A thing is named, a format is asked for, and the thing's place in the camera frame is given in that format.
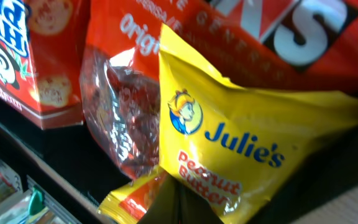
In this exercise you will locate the orange yellow candy wrapper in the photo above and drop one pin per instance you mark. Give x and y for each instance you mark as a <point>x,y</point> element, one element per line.
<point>129,203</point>

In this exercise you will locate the small yellow snack packet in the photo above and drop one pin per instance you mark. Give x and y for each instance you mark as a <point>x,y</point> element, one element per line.
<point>236,146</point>

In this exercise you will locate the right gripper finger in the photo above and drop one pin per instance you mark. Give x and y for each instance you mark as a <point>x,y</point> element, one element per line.
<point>177,204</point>

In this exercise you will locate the red candy bag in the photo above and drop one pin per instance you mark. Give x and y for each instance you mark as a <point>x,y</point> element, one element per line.
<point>287,44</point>

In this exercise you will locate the red Hello Panda box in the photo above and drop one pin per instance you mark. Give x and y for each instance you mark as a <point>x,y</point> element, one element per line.
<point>41,51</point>

